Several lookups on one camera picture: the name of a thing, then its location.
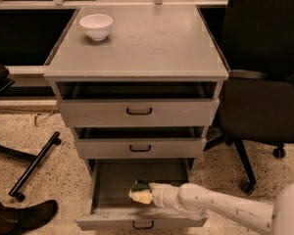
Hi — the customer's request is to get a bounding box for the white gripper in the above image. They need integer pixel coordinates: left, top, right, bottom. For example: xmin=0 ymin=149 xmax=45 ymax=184
xmin=129 ymin=183 xmax=183 ymax=210

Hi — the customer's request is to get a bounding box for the grey drawer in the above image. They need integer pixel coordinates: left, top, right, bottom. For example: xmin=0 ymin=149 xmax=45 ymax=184
xmin=56 ymin=81 xmax=219 ymax=127
xmin=74 ymin=126 xmax=206 ymax=159
xmin=76 ymin=159 xmax=208 ymax=230

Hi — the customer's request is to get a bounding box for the black bottom drawer handle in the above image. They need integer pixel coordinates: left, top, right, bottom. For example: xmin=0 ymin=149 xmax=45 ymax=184
xmin=132 ymin=220 xmax=154 ymax=230

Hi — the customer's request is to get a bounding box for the top grey drawer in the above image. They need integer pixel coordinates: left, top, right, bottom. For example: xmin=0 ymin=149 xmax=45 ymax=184
xmin=56 ymin=81 xmax=219 ymax=127

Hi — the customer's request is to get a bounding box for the black drawer handle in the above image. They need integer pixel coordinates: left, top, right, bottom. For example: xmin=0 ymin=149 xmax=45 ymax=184
xmin=132 ymin=220 xmax=154 ymax=230
xmin=129 ymin=145 xmax=151 ymax=153
xmin=126 ymin=108 xmax=153 ymax=116

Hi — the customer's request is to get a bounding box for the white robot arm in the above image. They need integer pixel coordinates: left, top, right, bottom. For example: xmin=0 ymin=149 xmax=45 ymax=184
xmin=129 ymin=180 xmax=294 ymax=235

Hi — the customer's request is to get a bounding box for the black top drawer handle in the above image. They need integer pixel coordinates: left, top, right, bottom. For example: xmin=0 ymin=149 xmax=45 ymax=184
xmin=126 ymin=108 xmax=153 ymax=116

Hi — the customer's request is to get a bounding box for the black stand base left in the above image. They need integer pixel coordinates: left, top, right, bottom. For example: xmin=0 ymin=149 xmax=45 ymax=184
xmin=0 ymin=64 xmax=61 ymax=202

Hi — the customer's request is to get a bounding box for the grey drawer cabinet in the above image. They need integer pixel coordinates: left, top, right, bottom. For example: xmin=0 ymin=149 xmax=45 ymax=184
xmin=42 ymin=4 xmax=230 ymax=179

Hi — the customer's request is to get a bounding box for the white ceramic bowl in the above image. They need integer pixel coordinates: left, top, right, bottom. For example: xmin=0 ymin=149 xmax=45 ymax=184
xmin=79 ymin=14 xmax=114 ymax=41

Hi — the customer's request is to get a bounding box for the dark shoe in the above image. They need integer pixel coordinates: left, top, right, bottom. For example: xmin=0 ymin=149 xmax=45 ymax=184
xmin=0 ymin=200 xmax=58 ymax=235

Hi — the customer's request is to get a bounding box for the bottom grey drawer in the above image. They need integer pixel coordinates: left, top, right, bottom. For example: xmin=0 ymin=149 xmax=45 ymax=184
xmin=76 ymin=159 xmax=208 ymax=230

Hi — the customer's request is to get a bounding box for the black office chair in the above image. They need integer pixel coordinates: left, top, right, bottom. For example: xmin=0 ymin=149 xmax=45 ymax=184
xmin=199 ymin=0 xmax=294 ymax=194

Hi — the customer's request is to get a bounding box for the green and yellow sponge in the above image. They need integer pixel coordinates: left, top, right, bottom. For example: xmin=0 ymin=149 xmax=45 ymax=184
xmin=130 ymin=179 xmax=151 ymax=193

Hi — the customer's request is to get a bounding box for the middle grey drawer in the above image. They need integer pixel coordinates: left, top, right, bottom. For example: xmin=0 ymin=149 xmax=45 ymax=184
xmin=74 ymin=126 xmax=206 ymax=159

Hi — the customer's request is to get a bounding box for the black middle drawer handle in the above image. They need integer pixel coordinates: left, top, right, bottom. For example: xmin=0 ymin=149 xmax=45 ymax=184
xmin=129 ymin=145 xmax=151 ymax=153

